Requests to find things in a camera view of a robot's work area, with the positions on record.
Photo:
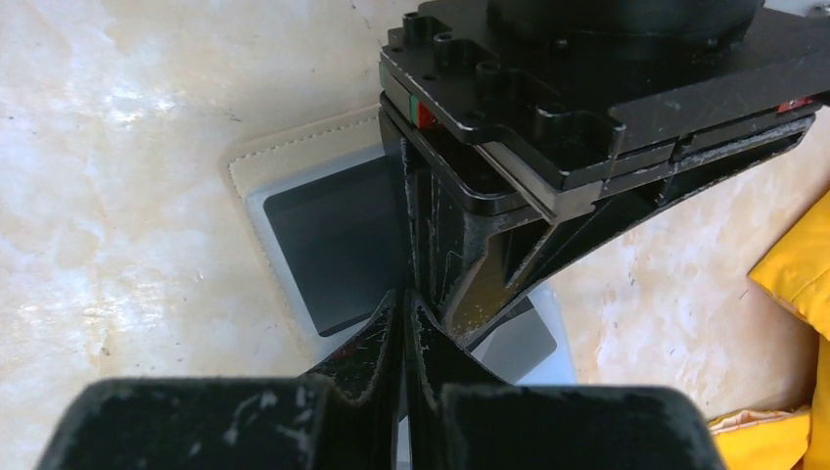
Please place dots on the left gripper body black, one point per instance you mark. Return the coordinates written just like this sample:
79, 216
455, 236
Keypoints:
557, 105

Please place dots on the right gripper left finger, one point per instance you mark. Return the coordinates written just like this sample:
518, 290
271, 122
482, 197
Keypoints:
340, 414

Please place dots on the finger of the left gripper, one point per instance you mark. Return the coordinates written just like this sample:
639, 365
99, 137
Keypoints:
551, 259
446, 238

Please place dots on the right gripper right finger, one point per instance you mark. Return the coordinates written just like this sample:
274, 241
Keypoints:
462, 416

